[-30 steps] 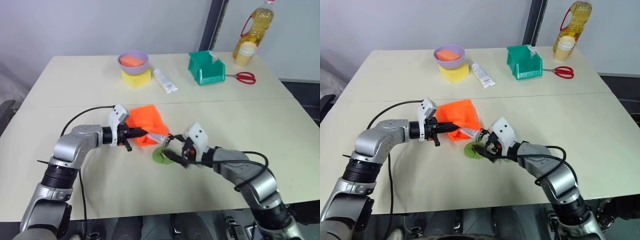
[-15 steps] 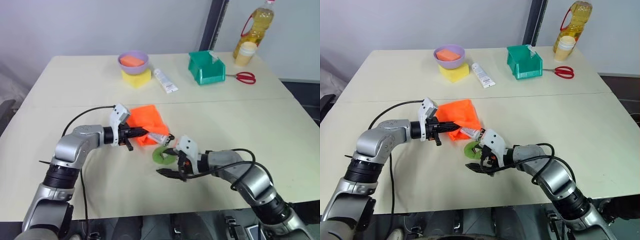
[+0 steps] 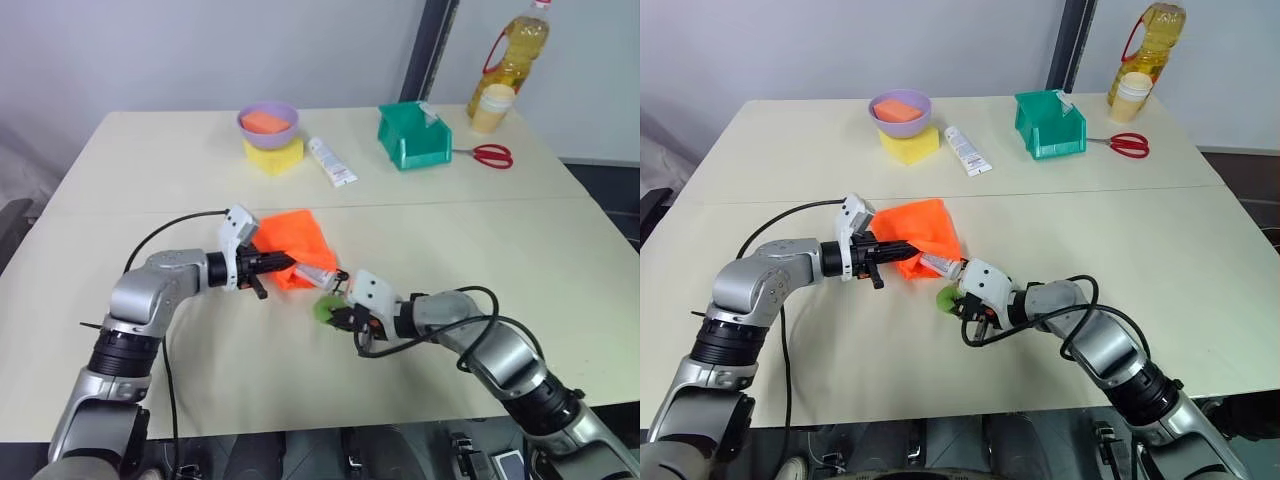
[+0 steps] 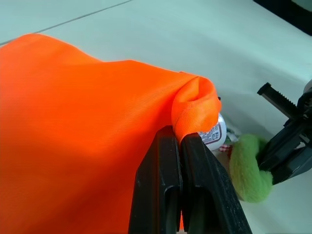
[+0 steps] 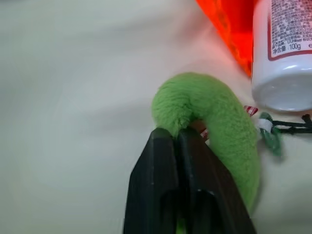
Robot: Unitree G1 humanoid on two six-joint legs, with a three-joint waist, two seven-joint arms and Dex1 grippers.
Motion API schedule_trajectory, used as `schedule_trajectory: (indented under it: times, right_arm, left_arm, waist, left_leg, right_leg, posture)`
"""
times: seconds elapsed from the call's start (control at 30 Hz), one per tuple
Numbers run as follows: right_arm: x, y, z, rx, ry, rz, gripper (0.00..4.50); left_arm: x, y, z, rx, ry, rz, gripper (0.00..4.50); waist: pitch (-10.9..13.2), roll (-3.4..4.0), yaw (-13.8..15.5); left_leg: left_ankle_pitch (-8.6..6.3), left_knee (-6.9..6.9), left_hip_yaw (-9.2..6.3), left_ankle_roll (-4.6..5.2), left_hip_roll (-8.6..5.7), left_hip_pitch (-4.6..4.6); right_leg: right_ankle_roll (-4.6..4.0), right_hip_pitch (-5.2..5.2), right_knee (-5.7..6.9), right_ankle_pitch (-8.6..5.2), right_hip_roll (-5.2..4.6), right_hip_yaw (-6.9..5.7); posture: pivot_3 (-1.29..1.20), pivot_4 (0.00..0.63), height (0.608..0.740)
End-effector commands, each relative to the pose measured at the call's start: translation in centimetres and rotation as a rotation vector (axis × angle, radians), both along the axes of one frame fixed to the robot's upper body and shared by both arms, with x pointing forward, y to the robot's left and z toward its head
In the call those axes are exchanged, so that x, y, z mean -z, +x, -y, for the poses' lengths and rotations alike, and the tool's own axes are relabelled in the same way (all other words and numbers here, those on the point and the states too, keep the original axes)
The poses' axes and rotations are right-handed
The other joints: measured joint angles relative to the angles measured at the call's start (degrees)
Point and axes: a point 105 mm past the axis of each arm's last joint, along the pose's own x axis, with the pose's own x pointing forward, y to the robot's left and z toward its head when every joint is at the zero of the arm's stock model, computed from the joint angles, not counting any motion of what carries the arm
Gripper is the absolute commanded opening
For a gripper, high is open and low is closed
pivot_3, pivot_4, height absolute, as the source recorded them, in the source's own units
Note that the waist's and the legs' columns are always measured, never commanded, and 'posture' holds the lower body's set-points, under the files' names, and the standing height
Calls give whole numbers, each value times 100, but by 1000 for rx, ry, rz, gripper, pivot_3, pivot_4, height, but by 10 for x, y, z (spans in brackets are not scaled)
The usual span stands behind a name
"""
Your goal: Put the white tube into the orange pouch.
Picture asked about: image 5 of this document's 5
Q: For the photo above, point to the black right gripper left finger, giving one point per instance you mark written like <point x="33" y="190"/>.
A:
<point x="151" y="185"/>

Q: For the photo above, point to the white tube with red label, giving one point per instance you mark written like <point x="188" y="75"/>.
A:
<point x="282" y="68"/>

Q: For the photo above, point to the orange pouch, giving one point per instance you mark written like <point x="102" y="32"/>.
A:
<point x="234" y="31"/>

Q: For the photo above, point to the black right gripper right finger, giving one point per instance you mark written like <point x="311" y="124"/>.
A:
<point x="209" y="190"/>

